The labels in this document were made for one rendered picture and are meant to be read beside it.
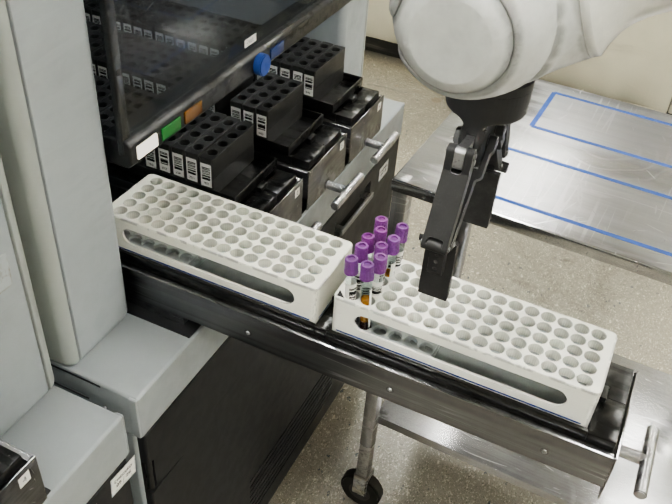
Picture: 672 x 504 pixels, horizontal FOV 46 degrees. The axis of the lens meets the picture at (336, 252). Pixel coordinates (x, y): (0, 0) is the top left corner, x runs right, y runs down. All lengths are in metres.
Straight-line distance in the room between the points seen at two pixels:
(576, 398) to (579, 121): 0.65
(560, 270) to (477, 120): 1.72
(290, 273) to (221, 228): 0.12
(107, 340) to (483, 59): 0.69
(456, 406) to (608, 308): 1.48
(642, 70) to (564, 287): 1.11
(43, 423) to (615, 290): 1.78
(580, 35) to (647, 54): 2.65
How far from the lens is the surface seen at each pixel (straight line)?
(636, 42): 3.14
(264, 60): 1.07
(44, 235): 0.86
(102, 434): 0.92
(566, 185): 1.21
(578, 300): 2.31
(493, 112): 0.70
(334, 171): 1.27
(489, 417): 0.87
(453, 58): 0.46
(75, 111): 0.84
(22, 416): 0.96
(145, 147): 0.90
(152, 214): 1.01
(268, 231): 0.96
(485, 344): 0.85
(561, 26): 0.49
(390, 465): 1.80
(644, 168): 1.30
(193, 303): 0.97
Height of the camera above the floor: 1.45
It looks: 39 degrees down
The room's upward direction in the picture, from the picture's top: 5 degrees clockwise
